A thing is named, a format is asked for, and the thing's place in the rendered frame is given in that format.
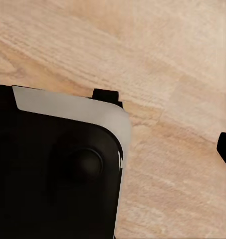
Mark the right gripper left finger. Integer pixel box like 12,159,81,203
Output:
0,132,19,181

